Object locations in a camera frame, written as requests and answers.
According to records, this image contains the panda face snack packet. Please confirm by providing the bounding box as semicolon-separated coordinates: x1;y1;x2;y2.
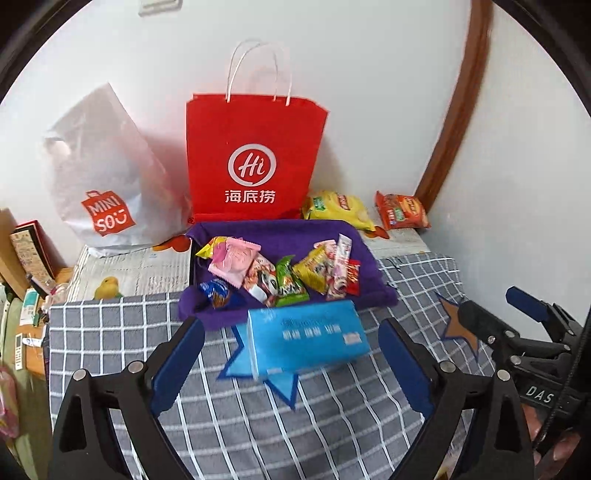
242;253;279;308

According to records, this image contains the wooden bedside cabinet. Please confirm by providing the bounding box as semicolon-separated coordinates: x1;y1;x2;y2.
0;207;75;384

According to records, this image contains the blue tissue pack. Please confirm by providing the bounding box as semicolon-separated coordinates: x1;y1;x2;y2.
245;300;370;378

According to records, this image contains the white plastic Miniso bag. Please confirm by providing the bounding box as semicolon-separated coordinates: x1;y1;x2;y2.
40;84;189;257

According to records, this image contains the purple towel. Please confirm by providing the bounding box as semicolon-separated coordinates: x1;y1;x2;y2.
177;218;401;332

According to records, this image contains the red paper shopping bag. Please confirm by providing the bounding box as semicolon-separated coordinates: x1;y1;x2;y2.
186;39;329;223

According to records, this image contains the small pink sachet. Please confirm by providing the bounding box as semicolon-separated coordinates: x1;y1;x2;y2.
335;234;353;268

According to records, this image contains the yellow triangular snack packet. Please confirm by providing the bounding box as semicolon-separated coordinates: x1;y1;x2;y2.
293;246;329;295

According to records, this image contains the yellow chips bag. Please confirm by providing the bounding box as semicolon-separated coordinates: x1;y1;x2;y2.
301;190;376;232

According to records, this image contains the person's right hand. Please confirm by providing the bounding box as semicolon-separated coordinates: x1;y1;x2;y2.
522;404;581;479

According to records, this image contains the blue snack packet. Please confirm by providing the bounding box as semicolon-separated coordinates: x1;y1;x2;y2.
198;278;245;310

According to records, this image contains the wooden door frame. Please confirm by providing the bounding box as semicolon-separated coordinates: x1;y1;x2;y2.
415;0;494;211

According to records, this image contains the purple yellow snack packet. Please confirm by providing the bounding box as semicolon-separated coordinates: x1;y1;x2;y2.
195;236;228;259

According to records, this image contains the orange chips bag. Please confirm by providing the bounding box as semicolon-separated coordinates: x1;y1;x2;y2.
375;191;431;231

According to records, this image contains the pink snack packet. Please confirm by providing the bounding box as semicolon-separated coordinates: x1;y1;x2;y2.
207;237;262;289

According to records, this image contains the green snack packet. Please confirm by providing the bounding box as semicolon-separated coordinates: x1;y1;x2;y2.
276;255;310;308

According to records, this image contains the red white snack packet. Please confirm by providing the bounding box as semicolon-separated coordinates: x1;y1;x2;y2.
314;239;348;300

